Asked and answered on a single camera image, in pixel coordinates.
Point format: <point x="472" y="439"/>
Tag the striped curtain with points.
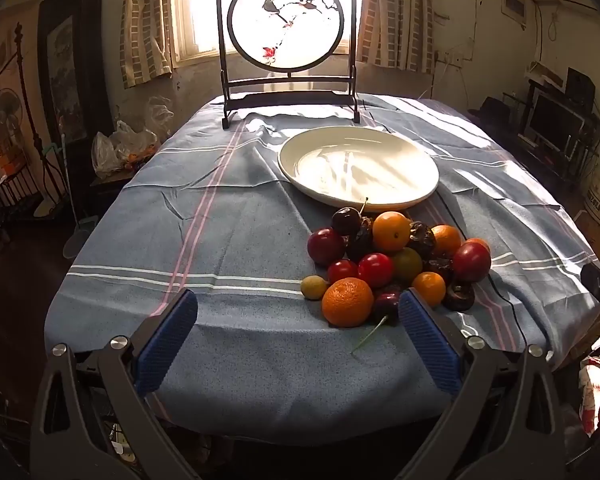
<point x="145" y="20"/>
<point x="395" y="10"/>

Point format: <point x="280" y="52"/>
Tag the white round plate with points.
<point x="360" y="165"/>

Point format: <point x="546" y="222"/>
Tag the blue striped tablecloth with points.
<point x="230" y="220"/>

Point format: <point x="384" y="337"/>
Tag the large mandarin orange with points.
<point x="347" y="302"/>

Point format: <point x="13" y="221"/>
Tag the black speaker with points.
<point x="580" y="85"/>

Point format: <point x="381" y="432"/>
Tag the dark framed wall painting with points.
<point x="67" y="75"/>

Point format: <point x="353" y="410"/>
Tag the dark red cherry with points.
<point x="346" y="220"/>
<point x="387" y="305"/>

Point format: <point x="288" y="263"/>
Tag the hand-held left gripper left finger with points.
<point x="167" y="340"/>

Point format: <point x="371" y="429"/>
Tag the round embroidery screen on stand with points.
<point x="290" y="35"/>

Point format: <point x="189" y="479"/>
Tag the standing fan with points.
<point x="7" y="115"/>

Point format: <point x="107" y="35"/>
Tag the window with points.
<point x="195" y="10"/>

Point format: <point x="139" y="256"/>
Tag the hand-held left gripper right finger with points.
<point x="427" y="340"/>

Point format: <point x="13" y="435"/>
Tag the computer monitor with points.
<point x="555" y="122"/>

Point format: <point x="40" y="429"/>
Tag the wall vent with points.
<point x="514" y="5"/>

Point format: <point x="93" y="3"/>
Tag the red white floral cloth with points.
<point x="595" y="390"/>

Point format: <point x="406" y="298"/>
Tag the clear plastic bags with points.
<point x="122" y="147"/>

